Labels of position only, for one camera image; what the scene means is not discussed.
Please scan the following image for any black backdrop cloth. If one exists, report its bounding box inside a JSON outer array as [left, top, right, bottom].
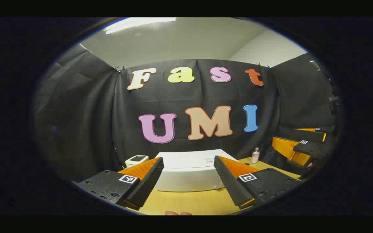
[[33, 44, 339, 182]]

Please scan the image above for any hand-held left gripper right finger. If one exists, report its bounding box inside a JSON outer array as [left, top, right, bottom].
[[214, 155, 303, 209]]

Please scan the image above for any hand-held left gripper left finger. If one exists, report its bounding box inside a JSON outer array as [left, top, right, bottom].
[[72, 157, 164, 211]]

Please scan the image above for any white microwave oven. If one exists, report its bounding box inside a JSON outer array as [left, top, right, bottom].
[[154, 149, 239, 192]]

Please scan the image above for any small white device dark screen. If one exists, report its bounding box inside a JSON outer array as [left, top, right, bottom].
[[125, 155, 149, 168]]

